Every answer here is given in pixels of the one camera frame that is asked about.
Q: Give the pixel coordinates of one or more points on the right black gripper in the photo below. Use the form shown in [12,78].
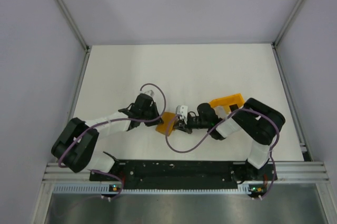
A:
[184,126]

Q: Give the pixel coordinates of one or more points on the aluminium frame post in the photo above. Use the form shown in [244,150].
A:
[72,24]
[288,23]

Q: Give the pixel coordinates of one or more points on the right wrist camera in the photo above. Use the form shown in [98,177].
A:
[182,112]

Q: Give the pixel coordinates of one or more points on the yellow plastic bin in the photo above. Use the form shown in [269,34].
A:
[228,101]

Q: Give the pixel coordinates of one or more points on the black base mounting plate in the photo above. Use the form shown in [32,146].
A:
[183,183]

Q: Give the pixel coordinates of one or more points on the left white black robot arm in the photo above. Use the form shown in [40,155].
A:
[75,147]

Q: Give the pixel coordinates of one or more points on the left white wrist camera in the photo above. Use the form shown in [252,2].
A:
[147,92]

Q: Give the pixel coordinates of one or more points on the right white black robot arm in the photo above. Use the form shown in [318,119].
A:
[261,122]

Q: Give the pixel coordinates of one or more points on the aluminium front rail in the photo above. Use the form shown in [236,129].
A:
[285,171]

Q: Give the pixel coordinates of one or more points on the orange leather card holder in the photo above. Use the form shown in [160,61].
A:
[166,127]

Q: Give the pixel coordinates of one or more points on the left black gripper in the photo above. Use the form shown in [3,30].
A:
[158,121]

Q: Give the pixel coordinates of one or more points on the right aluminium frame post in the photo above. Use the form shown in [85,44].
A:
[288,23]

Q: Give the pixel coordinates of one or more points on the white slotted cable duct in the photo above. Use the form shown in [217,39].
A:
[106,189]

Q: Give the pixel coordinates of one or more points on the black card in bin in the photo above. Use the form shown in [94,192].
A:
[233,107]

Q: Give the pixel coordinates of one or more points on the left aluminium frame post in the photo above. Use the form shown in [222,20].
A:
[72,24]

